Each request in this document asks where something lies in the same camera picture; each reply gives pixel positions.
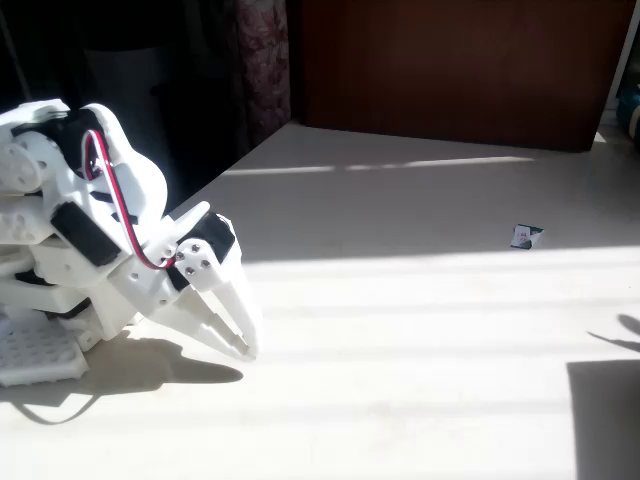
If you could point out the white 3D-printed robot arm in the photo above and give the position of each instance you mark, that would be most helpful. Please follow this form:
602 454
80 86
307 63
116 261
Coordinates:
135 185

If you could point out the floral patterned curtain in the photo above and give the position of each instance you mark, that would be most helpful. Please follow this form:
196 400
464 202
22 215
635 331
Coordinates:
262 70

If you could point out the small paper scrap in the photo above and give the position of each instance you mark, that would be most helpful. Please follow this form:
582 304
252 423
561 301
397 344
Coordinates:
525 236

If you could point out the dark brown wooden panel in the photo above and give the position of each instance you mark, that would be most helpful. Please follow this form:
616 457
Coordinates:
450 65

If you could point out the teal round object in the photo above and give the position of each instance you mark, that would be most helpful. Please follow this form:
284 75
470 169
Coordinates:
629 112

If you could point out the white perforated base plate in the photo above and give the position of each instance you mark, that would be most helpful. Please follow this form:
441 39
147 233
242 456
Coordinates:
35 355

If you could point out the white door frame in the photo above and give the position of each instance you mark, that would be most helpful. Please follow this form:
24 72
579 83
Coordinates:
624 45

